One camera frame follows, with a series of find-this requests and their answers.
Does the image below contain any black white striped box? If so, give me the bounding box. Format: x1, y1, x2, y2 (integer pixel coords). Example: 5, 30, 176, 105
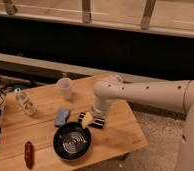
78, 112, 105, 129

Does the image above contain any blue sponge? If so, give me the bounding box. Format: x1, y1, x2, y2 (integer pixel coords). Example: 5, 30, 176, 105
54, 108, 70, 127

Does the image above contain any wooden table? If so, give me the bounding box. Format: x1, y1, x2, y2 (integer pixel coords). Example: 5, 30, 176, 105
0, 75, 147, 171

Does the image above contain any clear plastic bottle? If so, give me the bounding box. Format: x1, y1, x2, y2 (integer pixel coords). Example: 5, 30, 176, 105
14, 88, 36, 116

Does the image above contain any dark ceramic bowl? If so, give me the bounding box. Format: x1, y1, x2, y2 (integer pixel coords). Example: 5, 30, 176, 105
53, 122, 92, 161

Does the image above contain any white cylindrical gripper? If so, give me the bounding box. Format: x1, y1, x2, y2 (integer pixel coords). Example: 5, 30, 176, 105
82, 99, 112, 129

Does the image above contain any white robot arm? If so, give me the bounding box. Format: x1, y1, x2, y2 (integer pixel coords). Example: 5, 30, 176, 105
90, 74, 194, 171

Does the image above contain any translucent plastic cup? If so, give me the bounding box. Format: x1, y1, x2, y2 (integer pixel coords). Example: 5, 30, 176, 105
56, 78, 73, 100

